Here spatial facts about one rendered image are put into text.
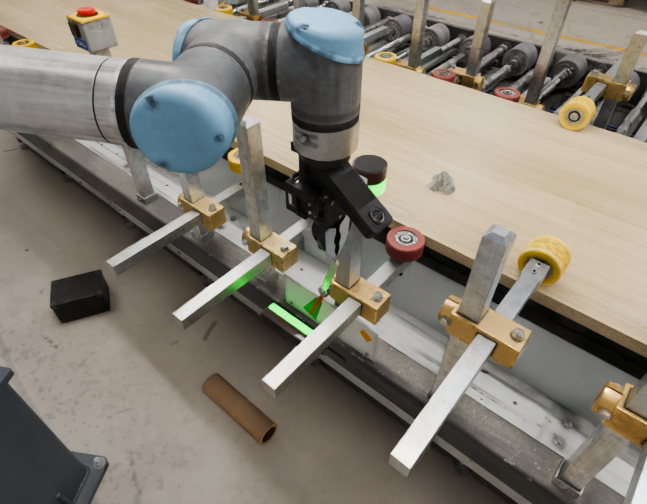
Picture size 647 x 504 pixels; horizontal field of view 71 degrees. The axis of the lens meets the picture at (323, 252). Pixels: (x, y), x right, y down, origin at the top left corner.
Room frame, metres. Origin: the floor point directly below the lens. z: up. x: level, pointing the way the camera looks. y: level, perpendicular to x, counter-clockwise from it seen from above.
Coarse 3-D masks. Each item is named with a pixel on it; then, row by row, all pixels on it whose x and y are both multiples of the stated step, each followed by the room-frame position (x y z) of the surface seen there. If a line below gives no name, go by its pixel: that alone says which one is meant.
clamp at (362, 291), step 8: (360, 280) 0.62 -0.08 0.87; (336, 288) 0.61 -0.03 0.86; (344, 288) 0.60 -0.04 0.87; (352, 288) 0.60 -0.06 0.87; (360, 288) 0.60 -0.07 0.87; (368, 288) 0.60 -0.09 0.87; (376, 288) 0.60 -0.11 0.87; (336, 296) 0.61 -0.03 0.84; (344, 296) 0.60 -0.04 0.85; (352, 296) 0.58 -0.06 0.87; (360, 296) 0.58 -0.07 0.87; (368, 296) 0.58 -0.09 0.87; (384, 296) 0.58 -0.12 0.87; (368, 304) 0.56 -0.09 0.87; (376, 304) 0.56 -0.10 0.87; (384, 304) 0.57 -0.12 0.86; (368, 312) 0.56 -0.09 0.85; (376, 312) 0.55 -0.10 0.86; (384, 312) 0.57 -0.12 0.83; (368, 320) 0.56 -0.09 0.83; (376, 320) 0.55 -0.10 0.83
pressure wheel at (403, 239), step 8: (392, 232) 0.73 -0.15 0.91; (400, 232) 0.73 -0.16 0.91; (408, 232) 0.73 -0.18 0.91; (416, 232) 0.73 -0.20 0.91; (392, 240) 0.70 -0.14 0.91; (400, 240) 0.71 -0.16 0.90; (408, 240) 0.70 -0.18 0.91; (416, 240) 0.70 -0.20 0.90; (424, 240) 0.70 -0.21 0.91; (392, 248) 0.68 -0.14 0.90; (400, 248) 0.68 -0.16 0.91; (408, 248) 0.68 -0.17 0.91; (416, 248) 0.68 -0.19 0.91; (392, 256) 0.68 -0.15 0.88; (400, 256) 0.67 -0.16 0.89; (408, 256) 0.67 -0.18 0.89; (416, 256) 0.68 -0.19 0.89
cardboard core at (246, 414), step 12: (204, 384) 0.85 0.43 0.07; (216, 384) 0.85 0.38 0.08; (228, 384) 0.85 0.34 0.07; (216, 396) 0.81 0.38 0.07; (228, 396) 0.80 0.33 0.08; (240, 396) 0.80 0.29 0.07; (228, 408) 0.76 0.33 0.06; (240, 408) 0.76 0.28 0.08; (252, 408) 0.76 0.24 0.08; (240, 420) 0.72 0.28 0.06; (252, 420) 0.71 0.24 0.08; (264, 420) 0.71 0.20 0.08; (252, 432) 0.68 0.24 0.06; (264, 432) 0.67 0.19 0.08
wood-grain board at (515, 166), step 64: (0, 0) 2.42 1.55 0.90; (64, 0) 2.42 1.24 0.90; (128, 0) 2.42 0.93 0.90; (384, 64) 1.64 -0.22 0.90; (384, 128) 1.18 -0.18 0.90; (448, 128) 1.18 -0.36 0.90; (512, 128) 1.18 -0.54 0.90; (384, 192) 0.88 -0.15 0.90; (512, 192) 0.88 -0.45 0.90; (576, 192) 0.88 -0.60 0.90; (640, 192) 0.88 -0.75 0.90; (448, 256) 0.69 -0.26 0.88; (512, 256) 0.66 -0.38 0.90; (576, 256) 0.66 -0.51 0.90; (640, 256) 0.66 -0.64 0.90; (576, 320) 0.52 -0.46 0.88; (640, 320) 0.50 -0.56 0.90
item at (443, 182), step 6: (438, 174) 0.94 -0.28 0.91; (444, 174) 0.93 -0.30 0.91; (432, 180) 0.92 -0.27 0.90; (438, 180) 0.90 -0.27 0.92; (444, 180) 0.91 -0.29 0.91; (450, 180) 0.91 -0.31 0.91; (426, 186) 0.90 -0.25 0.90; (432, 186) 0.89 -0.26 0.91; (438, 186) 0.89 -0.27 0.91; (444, 186) 0.89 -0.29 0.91; (450, 186) 0.88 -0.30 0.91; (444, 192) 0.87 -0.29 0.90; (450, 192) 0.87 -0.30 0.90
